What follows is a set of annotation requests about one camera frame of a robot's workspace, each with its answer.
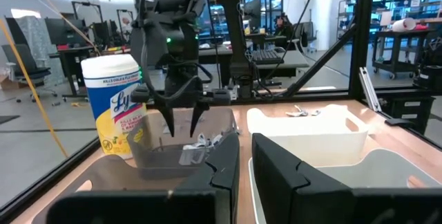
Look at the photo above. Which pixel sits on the person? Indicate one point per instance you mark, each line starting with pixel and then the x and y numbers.
pixel 284 27

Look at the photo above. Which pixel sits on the grey patterned partition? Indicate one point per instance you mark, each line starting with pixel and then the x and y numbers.
pixel 34 37

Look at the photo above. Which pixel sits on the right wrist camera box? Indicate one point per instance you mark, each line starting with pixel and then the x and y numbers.
pixel 176 47

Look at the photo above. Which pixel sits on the grey desk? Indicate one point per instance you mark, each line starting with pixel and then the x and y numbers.
pixel 290 63

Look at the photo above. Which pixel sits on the black aluminium table frame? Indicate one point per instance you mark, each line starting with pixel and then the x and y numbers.
pixel 360 44

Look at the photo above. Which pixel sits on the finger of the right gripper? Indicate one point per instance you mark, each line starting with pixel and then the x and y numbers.
pixel 196 117
pixel 170 118

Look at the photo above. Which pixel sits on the blue white alcohol pad packet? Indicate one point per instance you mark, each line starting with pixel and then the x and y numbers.
pixel 191 155
pixel 207 141

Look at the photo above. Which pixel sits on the black desk with monitors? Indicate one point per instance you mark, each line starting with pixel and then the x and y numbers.
pixel 72 61

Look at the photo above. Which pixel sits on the black utility cart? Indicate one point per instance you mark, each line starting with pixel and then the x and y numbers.
pixel 397 37

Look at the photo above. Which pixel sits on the silver aluminium extrusion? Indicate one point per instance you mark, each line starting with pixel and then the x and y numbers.
pixel 369 87

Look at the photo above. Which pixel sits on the Lysol wipes canister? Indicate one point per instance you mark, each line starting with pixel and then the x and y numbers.
pixel 110 92

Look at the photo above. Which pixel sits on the brown translucent plastic bin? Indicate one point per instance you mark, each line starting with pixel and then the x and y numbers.
pixel 114 177
pixel 162 161

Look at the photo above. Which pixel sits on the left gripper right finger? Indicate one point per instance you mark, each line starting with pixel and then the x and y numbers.
pixel 310 203

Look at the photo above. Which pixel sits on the grey plastic bin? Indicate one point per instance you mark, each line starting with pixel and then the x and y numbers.
pixel 380 168

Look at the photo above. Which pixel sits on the black office chair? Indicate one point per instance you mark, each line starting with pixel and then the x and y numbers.
pixel 307 32
pixel 27 72

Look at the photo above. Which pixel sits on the white plastic bin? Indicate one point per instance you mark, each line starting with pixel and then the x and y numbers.
pixel 310 144

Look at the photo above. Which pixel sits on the white roll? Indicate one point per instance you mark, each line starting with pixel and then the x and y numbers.
pixel 404 25

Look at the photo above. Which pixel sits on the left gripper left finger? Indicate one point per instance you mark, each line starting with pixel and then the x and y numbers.
pixel 138 210

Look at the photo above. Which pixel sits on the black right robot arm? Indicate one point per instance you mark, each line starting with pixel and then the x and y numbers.
pixel 235 27

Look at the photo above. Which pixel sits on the black controller box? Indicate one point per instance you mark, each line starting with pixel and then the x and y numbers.
pixel 414 113

